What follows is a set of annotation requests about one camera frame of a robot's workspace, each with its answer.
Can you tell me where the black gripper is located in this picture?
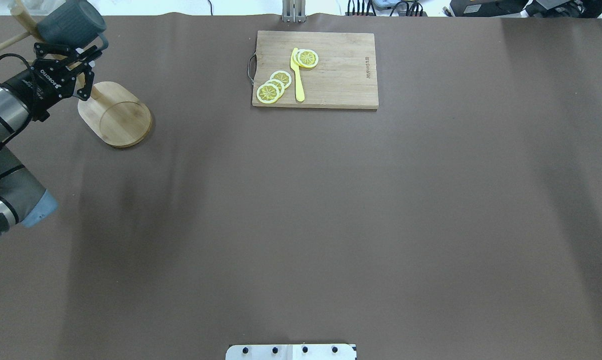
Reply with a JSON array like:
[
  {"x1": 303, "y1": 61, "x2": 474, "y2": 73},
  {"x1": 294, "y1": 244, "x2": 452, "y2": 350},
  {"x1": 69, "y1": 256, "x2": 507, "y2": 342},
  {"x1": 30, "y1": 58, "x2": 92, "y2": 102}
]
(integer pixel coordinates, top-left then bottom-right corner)
[{"x1": 0, "y1": 42, "x2": 103, "y2": 122}]

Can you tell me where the blue cup yellow inside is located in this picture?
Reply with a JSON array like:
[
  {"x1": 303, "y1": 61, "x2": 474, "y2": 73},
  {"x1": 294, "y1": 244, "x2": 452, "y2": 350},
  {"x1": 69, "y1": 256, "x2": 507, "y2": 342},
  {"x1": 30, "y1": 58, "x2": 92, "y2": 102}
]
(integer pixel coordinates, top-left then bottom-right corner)
[{"x1": 36, "y1": 0, "x2": 109, "y2": 51}]

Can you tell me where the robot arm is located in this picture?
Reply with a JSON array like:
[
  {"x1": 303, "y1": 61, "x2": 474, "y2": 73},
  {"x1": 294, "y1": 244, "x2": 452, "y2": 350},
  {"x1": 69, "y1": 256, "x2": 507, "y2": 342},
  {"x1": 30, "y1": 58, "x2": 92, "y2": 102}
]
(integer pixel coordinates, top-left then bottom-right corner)
[{"x1": 0, "y1": 42, "x2": 103, "y2": 237}]

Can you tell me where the wooden cup storage rack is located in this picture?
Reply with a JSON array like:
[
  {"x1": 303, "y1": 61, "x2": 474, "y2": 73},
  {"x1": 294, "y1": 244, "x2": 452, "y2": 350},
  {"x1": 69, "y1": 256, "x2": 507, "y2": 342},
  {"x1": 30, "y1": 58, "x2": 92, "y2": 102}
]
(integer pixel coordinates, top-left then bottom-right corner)
[{"x1": 0, "y1": 0, "x2": 153, "y2": 148}]

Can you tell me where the lemon slice front left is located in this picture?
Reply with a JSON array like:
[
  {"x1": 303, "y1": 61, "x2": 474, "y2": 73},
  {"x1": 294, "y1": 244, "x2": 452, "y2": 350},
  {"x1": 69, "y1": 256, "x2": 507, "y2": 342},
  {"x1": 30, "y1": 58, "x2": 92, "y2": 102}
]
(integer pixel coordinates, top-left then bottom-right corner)
[{"x1": 255, "y1": 83, "x2": 280, "y2": 104}]

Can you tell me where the lemon slice middle left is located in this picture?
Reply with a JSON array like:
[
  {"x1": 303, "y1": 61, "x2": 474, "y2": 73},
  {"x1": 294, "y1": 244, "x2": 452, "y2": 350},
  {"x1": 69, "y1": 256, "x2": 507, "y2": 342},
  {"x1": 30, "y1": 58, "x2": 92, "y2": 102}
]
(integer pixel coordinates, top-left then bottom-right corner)
[{"x1": 266, "y1": 79, "x2": 286, "y2": 97}]

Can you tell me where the lemon slice back left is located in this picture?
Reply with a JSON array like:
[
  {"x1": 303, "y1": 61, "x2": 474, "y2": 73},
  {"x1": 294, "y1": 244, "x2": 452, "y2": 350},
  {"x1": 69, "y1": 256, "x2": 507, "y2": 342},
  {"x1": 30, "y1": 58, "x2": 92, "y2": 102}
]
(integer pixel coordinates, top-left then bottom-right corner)
[{"x1": 269, "y1": 70, "x2": 293, "y2": 89}]

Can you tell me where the lemon slice by knife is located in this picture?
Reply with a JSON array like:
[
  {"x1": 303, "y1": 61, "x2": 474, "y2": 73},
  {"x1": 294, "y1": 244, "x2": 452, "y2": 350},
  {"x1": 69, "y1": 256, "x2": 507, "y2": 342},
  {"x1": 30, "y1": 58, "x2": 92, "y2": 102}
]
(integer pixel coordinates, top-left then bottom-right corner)
[{"x1": 292, "y1": 48, "x2": 319, "y2": 69}]

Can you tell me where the bamboo cutting board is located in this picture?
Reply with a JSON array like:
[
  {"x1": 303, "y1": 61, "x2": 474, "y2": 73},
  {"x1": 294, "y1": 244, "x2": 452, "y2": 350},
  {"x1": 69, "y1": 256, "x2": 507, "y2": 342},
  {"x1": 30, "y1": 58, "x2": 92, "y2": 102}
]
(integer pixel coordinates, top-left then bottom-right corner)
[{"x1": 251, "y1": 30, "x2": 379, "y2": 110}]

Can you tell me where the aluminium camera post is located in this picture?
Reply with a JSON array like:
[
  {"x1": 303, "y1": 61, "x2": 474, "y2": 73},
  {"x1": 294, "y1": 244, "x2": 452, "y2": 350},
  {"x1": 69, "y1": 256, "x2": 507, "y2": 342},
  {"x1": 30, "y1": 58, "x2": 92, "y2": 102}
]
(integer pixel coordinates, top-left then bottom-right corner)
[{"x1": 282, "y1": 0, "x2": 307, "y2": 24}]

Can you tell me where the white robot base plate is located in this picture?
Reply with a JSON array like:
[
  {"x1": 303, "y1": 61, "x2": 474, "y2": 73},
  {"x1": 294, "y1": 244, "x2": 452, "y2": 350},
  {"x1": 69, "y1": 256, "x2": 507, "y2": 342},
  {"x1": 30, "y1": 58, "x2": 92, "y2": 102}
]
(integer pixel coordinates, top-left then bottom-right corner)
[{"x1": 225, "y1": 342, "x2": 358, "y2": 360}]

